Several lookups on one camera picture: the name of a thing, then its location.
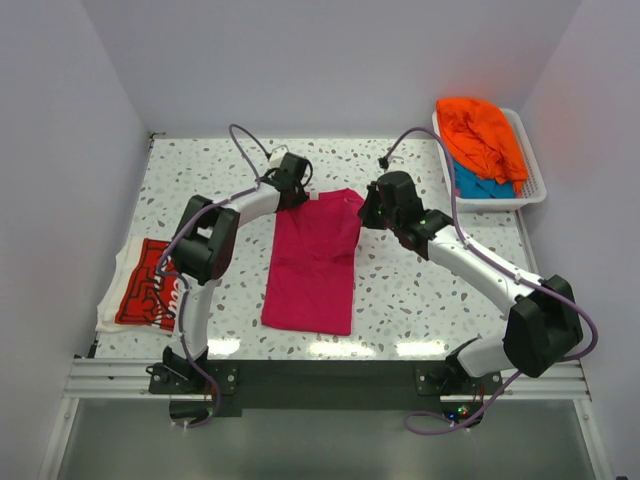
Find magenta t shirt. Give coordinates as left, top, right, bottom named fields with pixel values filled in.
left=261, top=188, right=364, bottom=336

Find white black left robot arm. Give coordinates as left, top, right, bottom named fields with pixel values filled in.
left=156, top=152, right=313, bottom=392

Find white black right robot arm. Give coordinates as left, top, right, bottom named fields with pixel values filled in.
left=359, top=171, right=584, bottom=393

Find blue t shirt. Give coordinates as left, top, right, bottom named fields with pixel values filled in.
left=447, top=159, right=516, bottom=200

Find orange t shirt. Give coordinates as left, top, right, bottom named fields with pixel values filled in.
left=436, top=97, right=529, bottom=197

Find white plastic basket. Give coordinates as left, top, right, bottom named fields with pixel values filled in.
left=432, top=107, right=547, bottom=212

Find folded white red t shirt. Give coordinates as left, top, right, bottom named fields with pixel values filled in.
left=96, top=236, right=182, bottom=335

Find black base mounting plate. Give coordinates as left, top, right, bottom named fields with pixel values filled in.
left=146, top=358, right=502, bottom=426

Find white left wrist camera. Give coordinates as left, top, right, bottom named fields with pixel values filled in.
left=268, top=145, right=289, bottom=168

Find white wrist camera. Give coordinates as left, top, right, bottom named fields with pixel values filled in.
left=268, top=145, right=289, bottom=168
left=378, top=155, right=404, bottom=172

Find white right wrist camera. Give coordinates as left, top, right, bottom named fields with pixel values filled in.
left=378, top=155, right=404, bottom=172

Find aluminium rail frame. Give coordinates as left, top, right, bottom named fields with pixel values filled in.
left=37, top=309, right=601, bottom=480

